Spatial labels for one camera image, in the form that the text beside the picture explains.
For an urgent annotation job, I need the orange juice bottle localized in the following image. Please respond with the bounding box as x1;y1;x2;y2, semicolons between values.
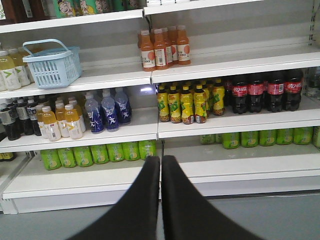
176;25;191;65
140;29;156;72
153;28;169;70

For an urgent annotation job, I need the green cartoon can right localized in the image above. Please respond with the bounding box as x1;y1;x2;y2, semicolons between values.
79;0;98;16

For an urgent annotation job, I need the orange juice bottle front right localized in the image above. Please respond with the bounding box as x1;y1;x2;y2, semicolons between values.
153;28;169;70

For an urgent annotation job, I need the orange juice bottle front left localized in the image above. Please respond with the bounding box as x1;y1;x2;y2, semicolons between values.
140;29;156;72

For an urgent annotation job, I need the green cartoon can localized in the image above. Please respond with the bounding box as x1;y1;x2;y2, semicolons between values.
79;0;98;16
53;0;76;18

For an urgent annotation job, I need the light blue plastic basket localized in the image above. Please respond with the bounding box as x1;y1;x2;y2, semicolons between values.
22;38;82;89

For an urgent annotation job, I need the white metal shelf unit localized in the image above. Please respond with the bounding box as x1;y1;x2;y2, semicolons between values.
0;0;320;214

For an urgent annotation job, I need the blue sports drink bottle rear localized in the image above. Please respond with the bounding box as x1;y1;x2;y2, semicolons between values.
114;87;131;125

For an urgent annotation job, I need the yellow vitamin drink bottle front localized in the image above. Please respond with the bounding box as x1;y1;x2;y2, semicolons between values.
42;106;62;142

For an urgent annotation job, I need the green cartoon can left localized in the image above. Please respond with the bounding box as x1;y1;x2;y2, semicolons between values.
53;0;76;18

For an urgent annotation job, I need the orange juice bottle far right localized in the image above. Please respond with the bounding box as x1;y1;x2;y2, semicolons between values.
176;25;191;65

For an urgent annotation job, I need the blue sports drink bottle middle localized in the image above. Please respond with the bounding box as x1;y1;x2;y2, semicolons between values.
101;94;119;132

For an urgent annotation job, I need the dark cola bottle red label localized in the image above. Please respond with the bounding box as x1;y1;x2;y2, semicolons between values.
232;74;248;114

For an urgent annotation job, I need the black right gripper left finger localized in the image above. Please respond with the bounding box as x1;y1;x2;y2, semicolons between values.
69;156;160;240

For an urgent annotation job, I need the dark tea bottle black cap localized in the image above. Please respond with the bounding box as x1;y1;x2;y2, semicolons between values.
0;104;21;141

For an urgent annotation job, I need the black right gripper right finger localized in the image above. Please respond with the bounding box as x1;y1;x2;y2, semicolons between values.
161;155;260;240

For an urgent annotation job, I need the blue sports drink bottle left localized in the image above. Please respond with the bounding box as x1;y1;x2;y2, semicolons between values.
85;94;104;134

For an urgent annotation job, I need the yellow vitamin drink bottle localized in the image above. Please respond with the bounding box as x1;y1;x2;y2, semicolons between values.
42;106;62;142
64;104;83;140

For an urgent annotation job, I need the pale yellow drink bottle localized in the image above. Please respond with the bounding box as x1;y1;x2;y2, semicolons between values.
8;48;31;86
0;50;22;91

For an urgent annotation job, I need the yellow vitamin drink bottle right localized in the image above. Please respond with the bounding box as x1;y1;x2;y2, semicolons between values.
64;104;83;140

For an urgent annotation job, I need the blue sports drink bottle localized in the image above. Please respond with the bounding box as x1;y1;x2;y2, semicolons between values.
114;87;131;125
85;94;104;134
101;94;119;132

